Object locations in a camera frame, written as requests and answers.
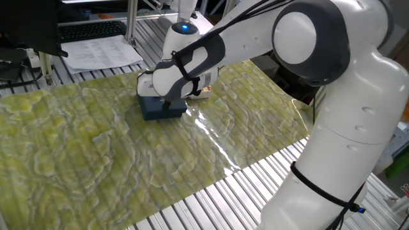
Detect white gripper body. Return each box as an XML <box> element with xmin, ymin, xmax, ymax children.
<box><xmin>137</xmin><ymin>72</ymin><xmax>161</xmax><ymax>98</ymax></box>

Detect dark blue ribboned casing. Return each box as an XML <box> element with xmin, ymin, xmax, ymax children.
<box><xmin>137</xmin><ymin>94</ymin><xmax>189</xmax><ymax>121</ymax></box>

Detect grey box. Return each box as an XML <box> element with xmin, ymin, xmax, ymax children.
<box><xmin>251</xmin><ymin>56</ymin><xmax>281</xmax><ymax>78</ymax></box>

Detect gold foil snack packet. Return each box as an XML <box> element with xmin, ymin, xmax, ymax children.
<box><xmin>187</xmin><ymin>85</ymin><xmax>213</xmax><ymax>100</ymax></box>

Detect white printed paper sheets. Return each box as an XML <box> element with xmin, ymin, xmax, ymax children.
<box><xmin>60</xmin><ymin>34</ymin><xmax>144</xmax><ymax>75</ymax></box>

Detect black keyboard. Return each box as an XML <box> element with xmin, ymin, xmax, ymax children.
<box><xmin>58</xmin><ymin>20</ymin><xmax>128</xmax><ymax>44</ymax></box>

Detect green marble pattern mat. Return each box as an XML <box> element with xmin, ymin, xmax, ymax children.
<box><xmin>0</xmin><ymin>59</ymin><xmax>316</xmax><ymax>230</ymax></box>

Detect white power strip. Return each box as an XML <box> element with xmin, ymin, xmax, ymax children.
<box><xmin>25</xmin><ymin>47</ymin><xmax>42</xmax><ymax>70</ymax></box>

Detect black computer monitor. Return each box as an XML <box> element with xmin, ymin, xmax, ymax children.
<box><xmin>0</xmin><ymin>0</ymin><xmax>69</xmax><ymax>58</ymax></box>

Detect green plastic bin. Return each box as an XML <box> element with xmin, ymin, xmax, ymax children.
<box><xmin>385</xmin><ymin>149</ymin><xmax>409</xmax><ymax>180</ymax></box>

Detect tall aluminium frame post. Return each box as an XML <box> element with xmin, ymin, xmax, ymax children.
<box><xmin>125</xmin><ymin>0</ymin><xmax>139</xmax><ymax>47</ymax></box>

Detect white stand with base plate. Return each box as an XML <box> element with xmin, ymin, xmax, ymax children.
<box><xmin>158</xmin><ymin>0</ymin><xmax>214</xmax><ymax>33</ymax></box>

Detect short aluminium frame post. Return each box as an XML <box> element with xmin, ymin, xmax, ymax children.
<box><xmin>38</xmin><ymin>52</ymin><xmax>54</xmax><ymax>86</ymax></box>

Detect slanted aluminium frame strut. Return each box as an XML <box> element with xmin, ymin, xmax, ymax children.
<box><xmin>222</xmin><ymin>0</ymin><xmax>238</xmax><ymax>17</ymax></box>

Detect black arm cable with straps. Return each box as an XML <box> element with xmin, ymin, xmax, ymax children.
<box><xmin>171</xmin><ymin>0</ymin><xmax>367</xmax><ymax>230</ymax></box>

